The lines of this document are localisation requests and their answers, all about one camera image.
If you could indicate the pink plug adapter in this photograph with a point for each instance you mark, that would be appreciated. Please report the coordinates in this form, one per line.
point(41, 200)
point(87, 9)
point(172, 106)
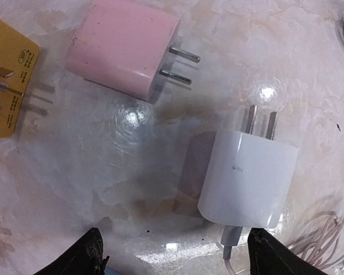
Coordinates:
point(123, 45)

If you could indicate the yellow cube socket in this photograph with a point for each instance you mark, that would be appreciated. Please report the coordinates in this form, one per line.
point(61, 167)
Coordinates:
point(18, 57)

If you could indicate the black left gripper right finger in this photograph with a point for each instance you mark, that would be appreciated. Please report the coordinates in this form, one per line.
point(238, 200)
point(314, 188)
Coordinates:
point(268, 256)

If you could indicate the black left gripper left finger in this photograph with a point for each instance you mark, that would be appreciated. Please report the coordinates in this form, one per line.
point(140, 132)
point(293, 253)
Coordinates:
point(85, 256)

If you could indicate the white usb charger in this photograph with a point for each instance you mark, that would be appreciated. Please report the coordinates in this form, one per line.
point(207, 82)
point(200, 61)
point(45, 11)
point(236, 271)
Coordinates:
point(248, 176)

